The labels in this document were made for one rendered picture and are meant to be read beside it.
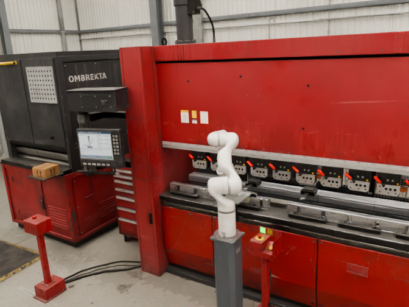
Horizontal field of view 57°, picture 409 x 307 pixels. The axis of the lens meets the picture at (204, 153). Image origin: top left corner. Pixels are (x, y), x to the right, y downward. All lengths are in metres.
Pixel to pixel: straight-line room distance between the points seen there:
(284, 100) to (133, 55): 1.40
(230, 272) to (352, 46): 1.76
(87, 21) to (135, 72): 7.19
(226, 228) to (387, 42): 1.61
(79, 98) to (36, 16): 6.69
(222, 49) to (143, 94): 0.82
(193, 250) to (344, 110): 1.95
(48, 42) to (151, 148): 7.03
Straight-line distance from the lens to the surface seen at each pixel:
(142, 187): 3.76
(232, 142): 2.67
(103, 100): 3.46
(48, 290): 4.09
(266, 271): 3.20
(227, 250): 2.62
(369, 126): 2.91
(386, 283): 3.22
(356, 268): 3.20
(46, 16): 10.33
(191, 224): 3.69
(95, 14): 10.43
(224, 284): 2.79
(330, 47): 2.89
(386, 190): 3.01
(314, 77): 2.94
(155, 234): 3.88
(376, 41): 2.84
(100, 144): 3.55
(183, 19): 3.52
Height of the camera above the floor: 2.24
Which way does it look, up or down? 15 degrees down
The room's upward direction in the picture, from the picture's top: 3 degrees counter-clockwise
